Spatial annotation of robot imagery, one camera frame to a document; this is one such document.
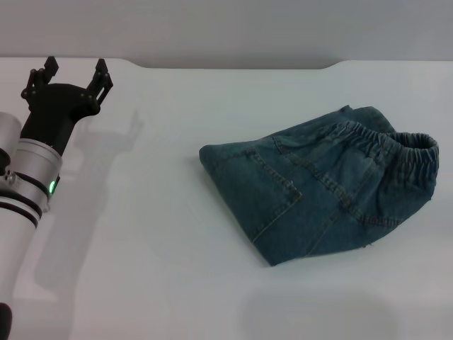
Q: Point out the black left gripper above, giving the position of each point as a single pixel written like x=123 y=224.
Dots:
x=58 y=113

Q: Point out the blue denim shorts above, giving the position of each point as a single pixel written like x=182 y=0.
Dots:
x=318 y=191

